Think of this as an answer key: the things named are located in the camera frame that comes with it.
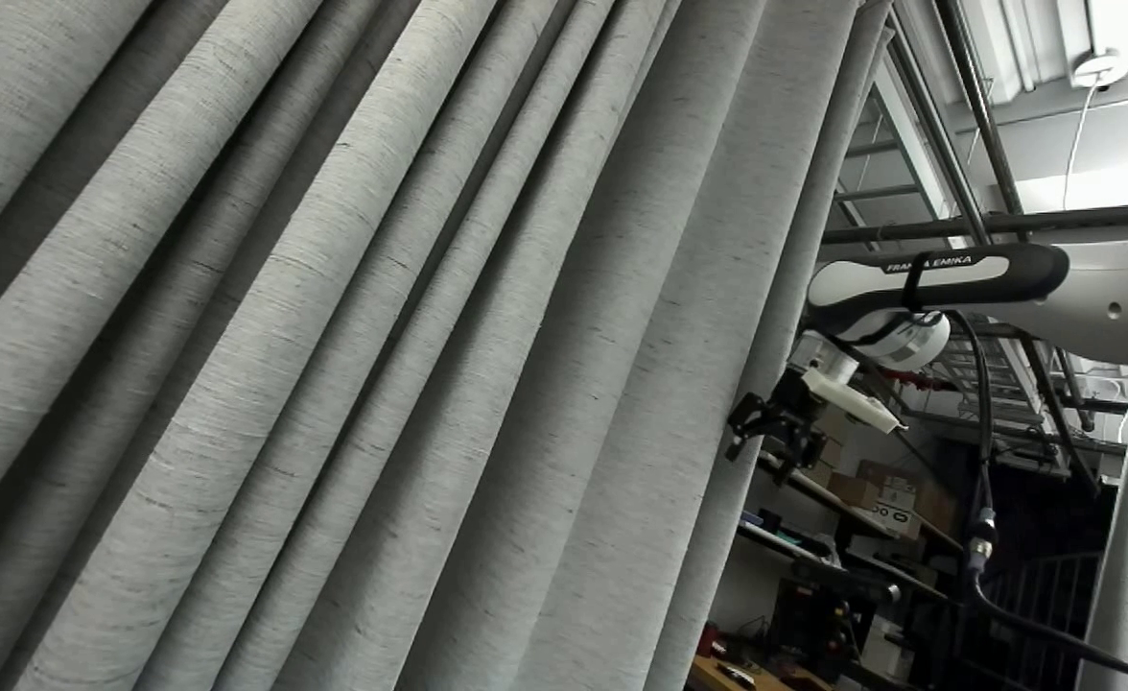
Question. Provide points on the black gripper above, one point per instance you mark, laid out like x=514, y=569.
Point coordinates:
x=779, y=423

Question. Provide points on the grey fabric curtain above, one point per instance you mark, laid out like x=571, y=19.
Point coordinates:
x=395, y=344

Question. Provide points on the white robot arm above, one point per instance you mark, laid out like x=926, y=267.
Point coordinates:
x=901, y=313

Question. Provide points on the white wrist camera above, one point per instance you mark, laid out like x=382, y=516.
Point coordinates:
x=854, y=401

